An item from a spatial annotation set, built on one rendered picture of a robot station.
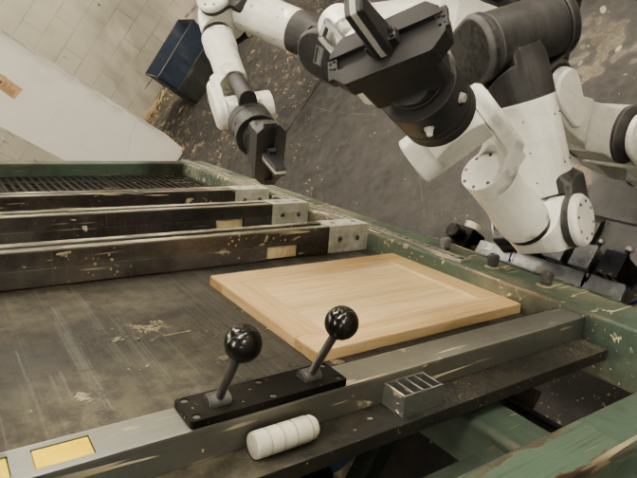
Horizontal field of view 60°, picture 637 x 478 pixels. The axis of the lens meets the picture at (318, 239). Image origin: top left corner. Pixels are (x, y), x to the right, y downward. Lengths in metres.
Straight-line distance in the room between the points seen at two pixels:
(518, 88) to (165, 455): 0.65
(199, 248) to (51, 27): 5.04
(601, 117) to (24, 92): 4.05
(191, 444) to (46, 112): 4.28
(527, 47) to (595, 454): 0.53
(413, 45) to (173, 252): 0.77
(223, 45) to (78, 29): 4.92
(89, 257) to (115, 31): 5.16
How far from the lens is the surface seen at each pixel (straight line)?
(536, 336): 0.98
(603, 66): 2.63
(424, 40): 0.54
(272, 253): 1.29
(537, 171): 0.87
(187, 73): 5.31
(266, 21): 1.25
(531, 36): 0.87
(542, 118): 0.87
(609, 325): 1.07
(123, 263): 1.16
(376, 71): 0.55
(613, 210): 2.03
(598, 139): 1.50
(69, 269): 1.14
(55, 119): 4.80
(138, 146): 4.94
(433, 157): 0.69
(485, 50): 0.84
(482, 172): 0.77
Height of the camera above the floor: 1.87
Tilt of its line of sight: 38 degrees down
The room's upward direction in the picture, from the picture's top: 58 degrees counter-clockwise
